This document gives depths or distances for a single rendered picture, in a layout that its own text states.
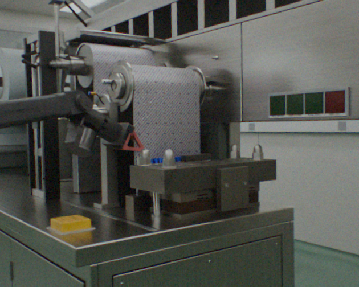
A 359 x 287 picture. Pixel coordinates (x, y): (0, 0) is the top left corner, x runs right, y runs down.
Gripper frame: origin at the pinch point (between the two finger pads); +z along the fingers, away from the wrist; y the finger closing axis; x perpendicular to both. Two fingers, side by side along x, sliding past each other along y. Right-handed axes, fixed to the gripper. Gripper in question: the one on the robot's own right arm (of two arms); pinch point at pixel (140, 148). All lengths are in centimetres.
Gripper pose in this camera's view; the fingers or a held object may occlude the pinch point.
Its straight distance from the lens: 126.7
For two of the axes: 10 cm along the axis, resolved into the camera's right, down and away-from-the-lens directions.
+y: 6.0, 0.4, -8.0
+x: 3.7, -9.0, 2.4
